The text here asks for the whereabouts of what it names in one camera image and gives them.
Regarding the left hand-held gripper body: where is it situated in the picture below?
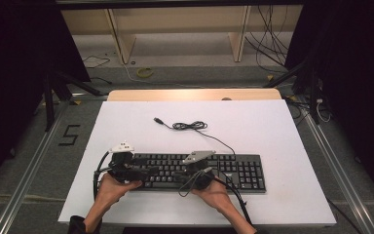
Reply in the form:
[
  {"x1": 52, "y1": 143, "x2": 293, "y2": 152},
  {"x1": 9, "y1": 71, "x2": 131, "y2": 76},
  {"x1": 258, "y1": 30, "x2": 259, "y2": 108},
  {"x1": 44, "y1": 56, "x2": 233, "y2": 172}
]
[{"x1": 108, "y1": 140, "x2": 148, "y2": 183}]

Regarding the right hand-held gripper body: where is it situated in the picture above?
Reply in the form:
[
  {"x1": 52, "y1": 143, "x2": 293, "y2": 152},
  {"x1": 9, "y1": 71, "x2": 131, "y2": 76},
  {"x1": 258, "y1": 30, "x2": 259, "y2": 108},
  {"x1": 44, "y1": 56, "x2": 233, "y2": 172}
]
[{"x1": 181, "y1": 149, "x2": 217, "y2": 191}]

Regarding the black keyboard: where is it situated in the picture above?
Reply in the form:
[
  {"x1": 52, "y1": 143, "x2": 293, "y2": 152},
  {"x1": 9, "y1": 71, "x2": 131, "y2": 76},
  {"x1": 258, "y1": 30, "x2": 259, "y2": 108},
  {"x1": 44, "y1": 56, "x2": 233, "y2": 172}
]
[{"x1": 131, "y1": 152, "x2": 268, "y2": 195}]

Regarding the person's left hand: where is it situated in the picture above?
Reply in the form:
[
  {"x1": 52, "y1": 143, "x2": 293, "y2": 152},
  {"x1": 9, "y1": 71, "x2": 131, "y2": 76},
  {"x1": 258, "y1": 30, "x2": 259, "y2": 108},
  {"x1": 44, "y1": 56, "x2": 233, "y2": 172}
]
[{"x1": 94, "y1": 175, "x2": 143, "y2": 213}]

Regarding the person's right hand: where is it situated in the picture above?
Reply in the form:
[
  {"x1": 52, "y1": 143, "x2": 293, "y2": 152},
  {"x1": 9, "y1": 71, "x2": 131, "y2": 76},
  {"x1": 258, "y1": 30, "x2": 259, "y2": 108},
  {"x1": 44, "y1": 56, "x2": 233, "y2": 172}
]
[{"x1": 191, "y1": 181, "x2": 235, "y2": 215}]

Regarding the white table board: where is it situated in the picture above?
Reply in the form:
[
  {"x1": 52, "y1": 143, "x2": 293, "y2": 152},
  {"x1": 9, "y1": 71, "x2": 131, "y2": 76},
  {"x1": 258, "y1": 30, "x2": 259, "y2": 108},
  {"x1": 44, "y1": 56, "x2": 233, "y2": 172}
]
[{"x1": 57, "y1": 98, "x2": 338, "y2": 228}]

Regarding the light wooden table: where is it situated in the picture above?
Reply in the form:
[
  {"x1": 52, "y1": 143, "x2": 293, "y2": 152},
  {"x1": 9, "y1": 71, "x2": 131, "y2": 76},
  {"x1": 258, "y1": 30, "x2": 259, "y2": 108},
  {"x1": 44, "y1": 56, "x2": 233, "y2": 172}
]
[{"x1": 106, "y1": 88, "x2": 283, "y2": 102}]

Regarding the yellow tape roll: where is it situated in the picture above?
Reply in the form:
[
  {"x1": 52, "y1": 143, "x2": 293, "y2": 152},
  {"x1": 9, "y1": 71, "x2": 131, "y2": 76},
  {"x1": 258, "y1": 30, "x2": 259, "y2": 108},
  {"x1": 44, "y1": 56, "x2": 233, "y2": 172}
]
[{"x1": 136, "y1": 66, "x2": 155, "y2": 79}]

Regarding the black tripod stand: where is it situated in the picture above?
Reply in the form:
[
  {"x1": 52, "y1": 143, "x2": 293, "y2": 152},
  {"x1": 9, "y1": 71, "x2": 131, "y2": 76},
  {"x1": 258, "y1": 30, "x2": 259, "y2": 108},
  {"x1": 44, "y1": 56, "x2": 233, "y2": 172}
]
[{"x1": 43, "y1": 69, "x2": 110, "y2": 133}]

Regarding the black metal stand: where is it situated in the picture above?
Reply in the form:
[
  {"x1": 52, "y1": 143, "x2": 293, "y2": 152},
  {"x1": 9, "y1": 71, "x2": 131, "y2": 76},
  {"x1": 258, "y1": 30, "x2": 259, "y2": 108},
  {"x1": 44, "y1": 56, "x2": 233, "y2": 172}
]
[{"x1": 262, "y1": 55, "x2": 323, "y2": 125}]

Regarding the black curtain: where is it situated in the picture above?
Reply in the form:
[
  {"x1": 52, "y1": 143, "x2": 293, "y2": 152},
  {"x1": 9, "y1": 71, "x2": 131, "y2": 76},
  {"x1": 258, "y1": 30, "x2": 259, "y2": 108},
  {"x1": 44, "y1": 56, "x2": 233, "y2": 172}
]
[
  {"x1": 284, "y1": 0, "x2": 374, "y2": 210},
  {"x1": 0, "y1": 0, "x2": 91, "y2": 197}
]

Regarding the light wooden shelf unit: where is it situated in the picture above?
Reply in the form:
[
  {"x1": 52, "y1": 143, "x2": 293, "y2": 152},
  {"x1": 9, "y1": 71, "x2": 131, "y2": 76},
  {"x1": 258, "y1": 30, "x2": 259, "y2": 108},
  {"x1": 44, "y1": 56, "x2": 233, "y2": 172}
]
[{"x1": 59, "y1": 4, "x2": 304, "y2": 64}]

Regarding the black keyboard cable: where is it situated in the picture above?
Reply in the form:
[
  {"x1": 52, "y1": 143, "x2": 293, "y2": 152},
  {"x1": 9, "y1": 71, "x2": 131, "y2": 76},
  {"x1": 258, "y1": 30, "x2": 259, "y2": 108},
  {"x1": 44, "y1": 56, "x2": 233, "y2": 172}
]
[{"x1": 153, "y1": 117, "x2": 238, "y2": 156}]

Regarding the left hand-held gripper cable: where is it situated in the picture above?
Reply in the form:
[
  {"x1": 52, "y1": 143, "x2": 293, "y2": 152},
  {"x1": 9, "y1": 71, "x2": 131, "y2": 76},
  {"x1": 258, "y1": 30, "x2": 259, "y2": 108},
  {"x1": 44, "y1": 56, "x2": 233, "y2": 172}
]
[{"x1": 92, "y1": 150, "x2": 115, "y2": 200}]

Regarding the hand-held gripper cable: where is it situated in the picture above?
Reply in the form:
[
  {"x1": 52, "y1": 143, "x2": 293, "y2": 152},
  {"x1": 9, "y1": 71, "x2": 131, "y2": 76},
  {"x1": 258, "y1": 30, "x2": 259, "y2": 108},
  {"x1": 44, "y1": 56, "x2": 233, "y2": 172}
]
[
  {"x1": 92, "y1": 150, "x2": 115, "y2": 200},
  {"x1": 177, "y1": 167, "x2": 253, "y2": 226}
]

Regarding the right hand-held gripper cable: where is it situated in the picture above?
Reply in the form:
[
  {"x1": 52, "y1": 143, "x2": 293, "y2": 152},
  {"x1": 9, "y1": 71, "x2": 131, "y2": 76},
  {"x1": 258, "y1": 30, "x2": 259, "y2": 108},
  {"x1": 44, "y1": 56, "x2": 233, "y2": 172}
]
[{"x1": 177, "y1": 167, "x2": 253, "y2": 226}]

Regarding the white floor cable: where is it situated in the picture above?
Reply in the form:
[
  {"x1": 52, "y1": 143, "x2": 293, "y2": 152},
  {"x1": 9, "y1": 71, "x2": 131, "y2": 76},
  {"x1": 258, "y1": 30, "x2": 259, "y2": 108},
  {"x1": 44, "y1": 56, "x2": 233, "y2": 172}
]
[{"x1": 120, "y1": 60, "x2": 206, "y2": 90}]

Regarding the thin black floor cable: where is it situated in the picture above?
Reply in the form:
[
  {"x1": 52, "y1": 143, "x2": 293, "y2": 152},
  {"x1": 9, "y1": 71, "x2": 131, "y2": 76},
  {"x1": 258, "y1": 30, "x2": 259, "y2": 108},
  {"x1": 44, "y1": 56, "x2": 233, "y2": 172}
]
[{"x1": 81, "y1": 55, "x2": 111, "y2": 69}]

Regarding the aluminium floor rail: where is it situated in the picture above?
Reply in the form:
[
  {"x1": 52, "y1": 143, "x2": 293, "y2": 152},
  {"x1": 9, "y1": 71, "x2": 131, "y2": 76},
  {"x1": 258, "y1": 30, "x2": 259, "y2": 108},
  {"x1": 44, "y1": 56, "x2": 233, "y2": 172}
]
[
  {"x1": 299, "y1": 102, "x2": 374, "y2": 234},
  {"x1": 0, "y1": 99, "x2": 71, "y2": 234}
]

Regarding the short white cable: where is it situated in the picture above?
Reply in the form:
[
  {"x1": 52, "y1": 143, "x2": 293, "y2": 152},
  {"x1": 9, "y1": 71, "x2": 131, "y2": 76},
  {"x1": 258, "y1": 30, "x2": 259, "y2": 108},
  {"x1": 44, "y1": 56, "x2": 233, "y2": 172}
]
[{"x1": 316, "y1": 98, "x2": 332, "y2": 124}]

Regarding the bundle of black hanging cables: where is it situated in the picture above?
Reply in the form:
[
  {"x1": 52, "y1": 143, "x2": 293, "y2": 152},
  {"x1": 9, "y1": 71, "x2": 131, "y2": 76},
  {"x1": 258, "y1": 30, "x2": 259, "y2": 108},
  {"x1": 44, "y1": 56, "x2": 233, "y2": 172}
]
[{"x1": 244, "y1": 4, "x2": 290, "y2": 72}]

